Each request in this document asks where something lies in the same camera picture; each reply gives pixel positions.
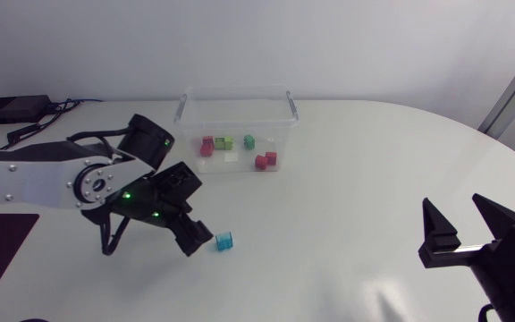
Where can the lime green toy brick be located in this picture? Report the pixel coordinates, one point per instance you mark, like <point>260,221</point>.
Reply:
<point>223,143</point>

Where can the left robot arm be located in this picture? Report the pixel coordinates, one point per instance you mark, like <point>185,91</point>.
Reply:
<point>38,179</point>

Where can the red toy brick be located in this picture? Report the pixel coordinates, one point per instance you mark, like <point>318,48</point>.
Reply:
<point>261,163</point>
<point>208,140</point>
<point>206,150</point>
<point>271,158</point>

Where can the clear plastic container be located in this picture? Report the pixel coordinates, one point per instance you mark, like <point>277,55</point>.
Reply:
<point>239,112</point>

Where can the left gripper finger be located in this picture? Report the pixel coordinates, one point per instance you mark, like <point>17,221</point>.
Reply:
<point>190,237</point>

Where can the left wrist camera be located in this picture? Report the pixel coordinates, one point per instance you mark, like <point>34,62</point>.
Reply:
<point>177,179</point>

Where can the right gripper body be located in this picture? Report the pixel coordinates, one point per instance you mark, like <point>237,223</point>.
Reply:
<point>508,295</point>

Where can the black power brick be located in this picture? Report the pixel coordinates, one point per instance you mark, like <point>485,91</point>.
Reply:
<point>14,109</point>

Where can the blue toy brick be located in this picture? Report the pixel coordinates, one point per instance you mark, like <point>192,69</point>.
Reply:
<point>224,242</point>

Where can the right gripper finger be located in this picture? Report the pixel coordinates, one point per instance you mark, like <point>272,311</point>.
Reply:
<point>496,219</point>
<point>436,234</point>

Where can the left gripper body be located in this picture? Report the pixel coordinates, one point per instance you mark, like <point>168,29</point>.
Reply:
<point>141,205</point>

